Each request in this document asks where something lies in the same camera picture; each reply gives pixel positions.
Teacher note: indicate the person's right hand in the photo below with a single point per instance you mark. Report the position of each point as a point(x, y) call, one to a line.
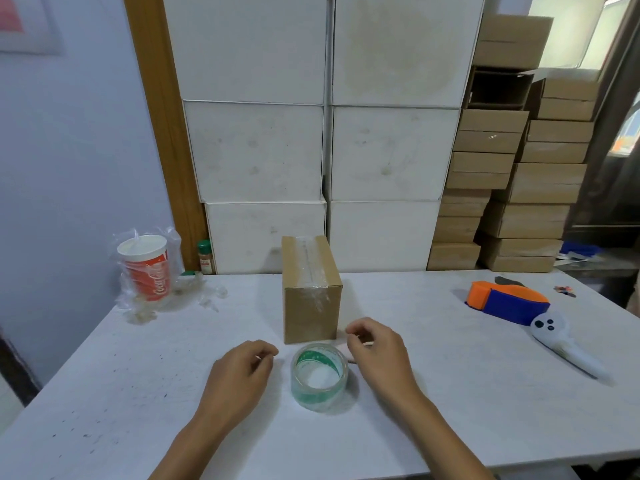
point(385, 362)

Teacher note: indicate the white handheld fan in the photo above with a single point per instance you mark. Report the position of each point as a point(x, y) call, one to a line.
point(562, 337)

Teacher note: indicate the person's right thumb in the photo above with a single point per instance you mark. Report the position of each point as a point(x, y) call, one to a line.
point(357, 349)

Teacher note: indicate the red paper cup white lid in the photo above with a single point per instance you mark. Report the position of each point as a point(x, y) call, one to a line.
point(148, 268)

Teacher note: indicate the small green-capped spice bottle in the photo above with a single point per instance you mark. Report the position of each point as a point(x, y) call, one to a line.
point(205, 258)

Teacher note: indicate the blue plastic item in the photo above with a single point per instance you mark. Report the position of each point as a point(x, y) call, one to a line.
point(580, 249)

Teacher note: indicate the small taped cardboard box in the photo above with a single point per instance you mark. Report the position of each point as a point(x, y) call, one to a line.
point(310, 294)

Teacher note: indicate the person's right forearm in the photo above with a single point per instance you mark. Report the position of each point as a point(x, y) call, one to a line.
point(440, 439)

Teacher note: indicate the small colourful clip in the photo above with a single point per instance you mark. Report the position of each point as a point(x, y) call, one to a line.
point(565, 290)

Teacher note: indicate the stack of white boxes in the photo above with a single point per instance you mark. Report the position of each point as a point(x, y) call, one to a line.
point(320, 134)

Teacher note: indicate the clear plastic bag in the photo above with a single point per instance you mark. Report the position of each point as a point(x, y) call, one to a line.
point(172, 289)

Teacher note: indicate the person's left fingers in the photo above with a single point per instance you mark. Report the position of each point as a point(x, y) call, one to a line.
point(261, 350)

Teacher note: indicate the stack of brown cardboard boxes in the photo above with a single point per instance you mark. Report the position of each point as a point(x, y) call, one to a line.
point(520, 169)

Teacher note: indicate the person's left forearm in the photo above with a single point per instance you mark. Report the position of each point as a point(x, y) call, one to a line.
point(195, 444)

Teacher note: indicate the orange and blue tape dispenser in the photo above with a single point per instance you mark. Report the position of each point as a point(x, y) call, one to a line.
point(507, 303)

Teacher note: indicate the framed picture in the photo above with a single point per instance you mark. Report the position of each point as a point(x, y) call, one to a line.
point(25, 22)

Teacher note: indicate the clear packing tape roll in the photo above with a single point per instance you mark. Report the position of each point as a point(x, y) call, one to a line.
point(320, 378)

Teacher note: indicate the person's left hand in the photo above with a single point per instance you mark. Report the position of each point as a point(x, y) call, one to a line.
point(235, 379)

